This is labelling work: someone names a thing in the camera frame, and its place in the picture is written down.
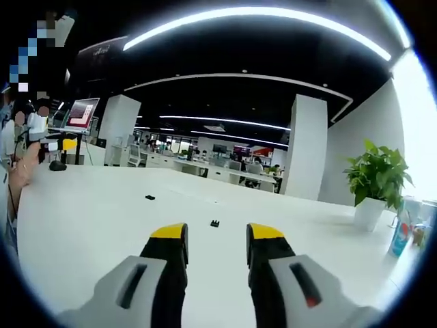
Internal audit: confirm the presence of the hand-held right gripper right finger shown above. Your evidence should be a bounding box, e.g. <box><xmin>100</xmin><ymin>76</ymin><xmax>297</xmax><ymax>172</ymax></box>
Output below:
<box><xmin>246</xmin><ymin>223</ymin><xmax>382</xmax><ymax>328</ymax></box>

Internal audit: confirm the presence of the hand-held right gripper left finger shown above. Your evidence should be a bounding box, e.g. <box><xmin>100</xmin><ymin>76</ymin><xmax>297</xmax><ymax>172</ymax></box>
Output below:
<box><xmin>56</xmin><ymin>222</ymin><xmax>189</xmax><ymax>328</ymax></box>

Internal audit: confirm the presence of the person's left hand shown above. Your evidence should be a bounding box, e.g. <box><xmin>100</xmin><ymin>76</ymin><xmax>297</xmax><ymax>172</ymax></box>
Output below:
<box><xmin>8</xmin><ymin>140</ymin><xmax>42</xmax><ymax>189</ymax></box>

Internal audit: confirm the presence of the open laptop red screen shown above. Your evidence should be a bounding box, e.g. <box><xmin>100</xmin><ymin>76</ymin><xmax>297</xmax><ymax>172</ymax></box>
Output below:
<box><xmin>59</xmin><ymin>97</ymin><xmax>101</xmax><ymax>133</ymax></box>

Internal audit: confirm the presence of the white square pillar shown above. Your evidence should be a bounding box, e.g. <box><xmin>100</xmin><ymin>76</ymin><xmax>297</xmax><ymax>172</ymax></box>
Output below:
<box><xmin>280</xmin><ymin>93</ymin><xmax>328</xmax><ymax>201</ymax></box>
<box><xmin>103</xmin><ymin>94</ymin><xmax>142</xmax><ymax>167</ymax></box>

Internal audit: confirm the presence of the row of white office desks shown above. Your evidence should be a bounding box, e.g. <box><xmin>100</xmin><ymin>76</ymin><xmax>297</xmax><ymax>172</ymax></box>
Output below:
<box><xmin>128</xmin><ymin>143</ymin><xmax>284</xmax><ymax>193</ymax></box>

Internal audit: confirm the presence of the green potted plant white pot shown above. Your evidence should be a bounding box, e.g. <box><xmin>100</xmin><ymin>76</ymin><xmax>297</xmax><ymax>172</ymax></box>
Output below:
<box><xmin>342</xmin><ymin>138</ymin><xmax>415</xmax><ymax>232</ymax></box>

